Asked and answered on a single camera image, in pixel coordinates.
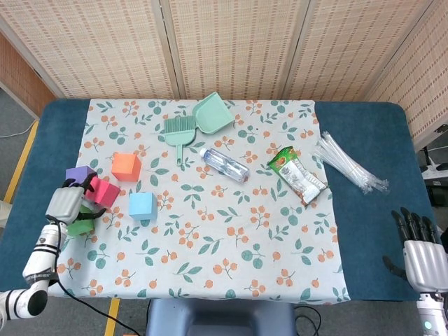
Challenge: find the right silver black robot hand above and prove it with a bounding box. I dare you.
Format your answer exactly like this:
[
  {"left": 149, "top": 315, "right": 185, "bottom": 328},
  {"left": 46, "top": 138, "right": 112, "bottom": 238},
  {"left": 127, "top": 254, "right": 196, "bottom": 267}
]
[{"left": 382, "top": 206, "right": 448, "bottom": 294}]

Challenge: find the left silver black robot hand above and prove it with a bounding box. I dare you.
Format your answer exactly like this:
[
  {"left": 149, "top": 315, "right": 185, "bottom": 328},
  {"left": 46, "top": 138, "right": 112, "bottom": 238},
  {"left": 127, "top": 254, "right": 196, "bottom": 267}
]
[{"left": 45, "top": 173, "right": 107, "bottom": 225}]

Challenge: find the green foam cube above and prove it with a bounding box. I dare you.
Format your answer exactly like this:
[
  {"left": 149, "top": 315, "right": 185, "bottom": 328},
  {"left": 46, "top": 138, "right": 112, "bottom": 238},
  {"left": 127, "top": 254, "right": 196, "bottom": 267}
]
[{"left": 66, "top": 205, "right": 97, "bottom": 237}]

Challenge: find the purple foam cube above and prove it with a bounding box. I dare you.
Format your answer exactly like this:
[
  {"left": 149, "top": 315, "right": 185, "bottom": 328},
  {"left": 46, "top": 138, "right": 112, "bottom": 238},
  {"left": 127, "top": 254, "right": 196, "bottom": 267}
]
[{"left": 65, "top": 165, "right": 97, "bottom": 187}]

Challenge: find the pink foam cube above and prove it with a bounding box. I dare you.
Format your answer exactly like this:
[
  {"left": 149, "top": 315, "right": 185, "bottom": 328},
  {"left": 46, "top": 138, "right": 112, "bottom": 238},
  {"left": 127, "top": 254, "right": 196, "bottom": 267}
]
[{"left": 84, "top": 176, "right": 121, "bottom": 208}]

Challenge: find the orange foam cube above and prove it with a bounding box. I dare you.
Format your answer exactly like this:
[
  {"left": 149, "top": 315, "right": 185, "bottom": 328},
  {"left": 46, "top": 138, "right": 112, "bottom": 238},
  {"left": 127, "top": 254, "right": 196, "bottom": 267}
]
[{"left": 111, "top": 152, "right": 143, "bottom": 183}]

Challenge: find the light blue foam cube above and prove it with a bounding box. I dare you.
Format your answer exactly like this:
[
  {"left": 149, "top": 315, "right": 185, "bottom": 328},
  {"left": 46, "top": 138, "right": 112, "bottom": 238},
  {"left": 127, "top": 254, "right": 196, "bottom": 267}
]
[{"left": 127, "top": 191, "right": 158, "bottom": 221}]

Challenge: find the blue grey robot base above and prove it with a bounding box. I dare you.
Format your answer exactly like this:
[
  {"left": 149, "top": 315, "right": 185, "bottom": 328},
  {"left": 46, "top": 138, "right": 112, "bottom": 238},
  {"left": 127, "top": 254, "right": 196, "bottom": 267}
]
[{"left": 144, "top": 299, "right": 299, "bottom": 336}]

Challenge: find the mint green hand brush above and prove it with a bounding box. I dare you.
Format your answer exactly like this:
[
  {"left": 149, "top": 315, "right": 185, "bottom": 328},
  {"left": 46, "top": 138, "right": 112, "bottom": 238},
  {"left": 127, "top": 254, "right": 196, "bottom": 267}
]
[{"left": 162, "top": 115, "right": 198, "bottom": 167}]

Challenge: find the yellow floor tape strip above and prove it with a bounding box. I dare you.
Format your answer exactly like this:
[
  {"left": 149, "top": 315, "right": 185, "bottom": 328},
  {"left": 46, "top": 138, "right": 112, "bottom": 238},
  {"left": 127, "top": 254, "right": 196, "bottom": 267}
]
[
  {"left": 104, "top": 298, "right": 121, "bottom": 336},
  {"left": 3, "top": 120, "right": 40, "bottom": 204}
]

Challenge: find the teal table cover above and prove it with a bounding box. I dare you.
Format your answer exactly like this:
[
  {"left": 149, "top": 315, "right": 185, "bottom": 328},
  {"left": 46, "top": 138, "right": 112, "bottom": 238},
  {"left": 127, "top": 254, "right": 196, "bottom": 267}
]
[{"left": 0, "top": 99, "right": 433, "bottom": 304}]

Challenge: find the bundle of clear wrapped straws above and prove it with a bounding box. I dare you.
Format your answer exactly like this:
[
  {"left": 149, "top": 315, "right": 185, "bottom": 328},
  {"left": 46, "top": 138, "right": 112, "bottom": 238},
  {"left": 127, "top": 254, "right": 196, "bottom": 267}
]
[{"left": 311, "top": 130, "right": 391, "bottom": 194}]

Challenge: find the woven folding screen panel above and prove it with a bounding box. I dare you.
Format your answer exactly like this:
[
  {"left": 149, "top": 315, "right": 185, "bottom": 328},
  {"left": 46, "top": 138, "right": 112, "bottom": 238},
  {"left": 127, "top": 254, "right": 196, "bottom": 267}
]
[
  {"left": 363, "top": 0, "right": 448, "bottom": 141},
  {"left": 160, "top": 0, "right": 312, "bottom": 101},
  {"left": 282, "top": 0, "right": 439, "bottom": 103},
  {"left": 0, "top": 0, "right": 178, "bottom": 101},
  {"left": 0, "top": 30, "right": 57, "bottom": 118}
]

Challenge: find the green snack bag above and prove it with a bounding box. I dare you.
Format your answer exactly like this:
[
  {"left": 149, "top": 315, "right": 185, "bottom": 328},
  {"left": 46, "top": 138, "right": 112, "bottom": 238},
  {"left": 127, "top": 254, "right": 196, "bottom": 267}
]
[{"left": 267, "top": 146, "right": 329, "bottom": 206}]

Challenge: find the floral print tablecloth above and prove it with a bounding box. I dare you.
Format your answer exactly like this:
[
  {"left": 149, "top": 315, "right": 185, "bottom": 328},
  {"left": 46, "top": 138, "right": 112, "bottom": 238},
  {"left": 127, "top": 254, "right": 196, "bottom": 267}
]
[{"left": 47, "top": 99, "right": 352, "bottom": 304}]

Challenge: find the clear plastic water bottle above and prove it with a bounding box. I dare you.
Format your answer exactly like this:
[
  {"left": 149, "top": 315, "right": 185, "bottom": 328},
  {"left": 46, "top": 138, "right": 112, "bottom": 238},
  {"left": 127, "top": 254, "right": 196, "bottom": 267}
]
[{"left": 199, "top": 147, "right": 251, "bottom": 184}]

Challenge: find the mint green dustpan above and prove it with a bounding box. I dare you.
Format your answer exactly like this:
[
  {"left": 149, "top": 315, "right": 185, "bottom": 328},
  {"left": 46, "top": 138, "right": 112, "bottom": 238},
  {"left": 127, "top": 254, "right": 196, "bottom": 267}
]
[{"left": 192, "top": 91, "right": 236, "bottom": 135}]

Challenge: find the white floor cable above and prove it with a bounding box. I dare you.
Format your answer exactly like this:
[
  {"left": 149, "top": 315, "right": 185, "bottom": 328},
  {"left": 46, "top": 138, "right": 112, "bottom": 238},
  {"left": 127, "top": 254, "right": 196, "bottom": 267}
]
[{"left": 0, "top": 118, "right": 39, "bottom": 139}]

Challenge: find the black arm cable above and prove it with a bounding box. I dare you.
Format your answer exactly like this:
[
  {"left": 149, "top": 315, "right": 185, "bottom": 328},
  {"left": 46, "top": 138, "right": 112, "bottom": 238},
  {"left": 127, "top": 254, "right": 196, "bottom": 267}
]
[{"left": 54, "top": 223, "right": 141, "bottom": 336}]

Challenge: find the black floor cable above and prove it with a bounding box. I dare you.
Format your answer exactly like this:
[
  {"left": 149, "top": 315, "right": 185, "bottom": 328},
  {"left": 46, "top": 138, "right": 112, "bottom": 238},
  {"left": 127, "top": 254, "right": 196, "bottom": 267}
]
[{"left": 293, "top": 305, "right": 323, "bottom": 336}]

